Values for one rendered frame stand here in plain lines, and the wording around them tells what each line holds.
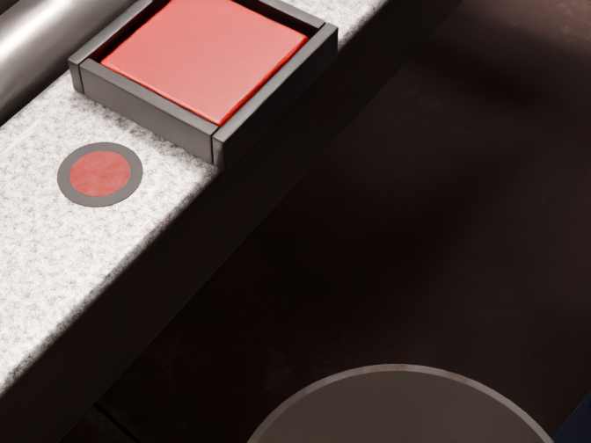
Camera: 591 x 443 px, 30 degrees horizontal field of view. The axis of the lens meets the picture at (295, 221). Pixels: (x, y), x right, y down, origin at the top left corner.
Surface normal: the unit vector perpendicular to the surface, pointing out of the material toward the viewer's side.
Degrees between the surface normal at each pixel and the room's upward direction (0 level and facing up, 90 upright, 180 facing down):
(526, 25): 0
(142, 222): 0
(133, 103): 90
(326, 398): 87
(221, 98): 0
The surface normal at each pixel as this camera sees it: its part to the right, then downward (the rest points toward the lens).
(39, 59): 0.62, -0.06
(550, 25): 0.00, -0.62
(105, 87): -0.57, 0.64
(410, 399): -0.11, 0.74
